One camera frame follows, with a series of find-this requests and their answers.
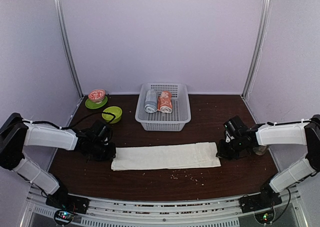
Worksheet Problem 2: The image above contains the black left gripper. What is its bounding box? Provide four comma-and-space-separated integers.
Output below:
90, 140, 116, 162

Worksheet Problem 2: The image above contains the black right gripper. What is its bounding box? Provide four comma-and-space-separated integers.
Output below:
216, 136, 244, 161

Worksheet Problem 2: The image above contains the cream white towel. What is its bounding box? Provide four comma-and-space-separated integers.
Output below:
111, 142, 221, 171

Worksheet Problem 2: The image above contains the white perforated plastic basket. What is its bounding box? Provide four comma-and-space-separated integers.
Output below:
135, 83, 191, 132

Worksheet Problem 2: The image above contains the orange bunny pattern towel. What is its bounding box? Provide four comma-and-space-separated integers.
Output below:
157, 90, 173, 114

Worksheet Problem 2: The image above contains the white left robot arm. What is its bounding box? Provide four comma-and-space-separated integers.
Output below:
0, 112, 116, 209

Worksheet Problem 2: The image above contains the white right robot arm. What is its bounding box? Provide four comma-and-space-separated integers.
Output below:
216, 114, 320, 208

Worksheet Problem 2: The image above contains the cream patterned cup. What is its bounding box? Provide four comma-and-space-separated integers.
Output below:
252, 146, 268, 156

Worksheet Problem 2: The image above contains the green plastic bowl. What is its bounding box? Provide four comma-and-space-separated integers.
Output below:
101, 106, 123, 124

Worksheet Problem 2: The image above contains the green plastic plate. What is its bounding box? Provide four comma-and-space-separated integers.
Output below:
85, 96, 108, 110

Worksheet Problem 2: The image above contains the red white patterned bowl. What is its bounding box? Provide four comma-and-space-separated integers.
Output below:
88, 89, 106, 103

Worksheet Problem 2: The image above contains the rolled light blue towel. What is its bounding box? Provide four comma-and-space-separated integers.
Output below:
144, 89, 158, 114

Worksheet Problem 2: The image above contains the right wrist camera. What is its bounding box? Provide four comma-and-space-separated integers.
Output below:
225, 130, 234, 143

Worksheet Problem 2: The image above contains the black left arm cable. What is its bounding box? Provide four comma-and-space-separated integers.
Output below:
22, 111, 118, 132

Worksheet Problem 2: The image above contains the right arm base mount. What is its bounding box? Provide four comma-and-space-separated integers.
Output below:
239, 182, 282, 225

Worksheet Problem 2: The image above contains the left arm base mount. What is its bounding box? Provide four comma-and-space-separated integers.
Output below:
45, 178, 90, 227

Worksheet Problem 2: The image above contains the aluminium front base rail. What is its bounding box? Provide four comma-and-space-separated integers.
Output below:
18, 190, 310, 227

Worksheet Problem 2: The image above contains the right aluminium frame post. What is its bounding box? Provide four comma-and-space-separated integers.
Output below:
242, 0, 272, 101

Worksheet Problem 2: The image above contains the aluminium frame post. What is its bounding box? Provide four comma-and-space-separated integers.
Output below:
242, 0, 272, 101
53, 0, 84, 98

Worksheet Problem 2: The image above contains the left aluminium frame post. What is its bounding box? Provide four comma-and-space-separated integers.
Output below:
53, 0, 84, 98

